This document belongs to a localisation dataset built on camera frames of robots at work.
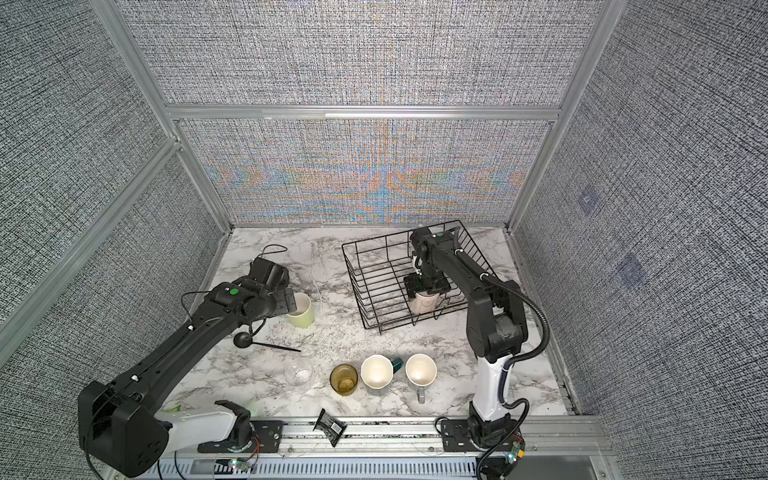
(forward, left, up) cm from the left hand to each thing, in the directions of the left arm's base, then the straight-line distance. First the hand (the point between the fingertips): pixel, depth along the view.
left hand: (278, 304), depth 82 cm
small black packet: (-29, -15, -12) cm, 35 cm away
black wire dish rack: (+19, -28, -11) cm, 35 cm away
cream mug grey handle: (-17, -38, -9) cm, 43 cm away
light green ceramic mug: (-1, -6, -5) cm, 8 cm away
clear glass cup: (-14, -4, -14) cm, 20 cm away
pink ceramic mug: (+1, -40, -5) cm, 41 cm away
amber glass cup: (-17, -17, -13) cm, 27 cm away
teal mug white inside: (-16, -26, -10) cm, 32 cm away
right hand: (+5, -42, -6) cm, 43 cm away
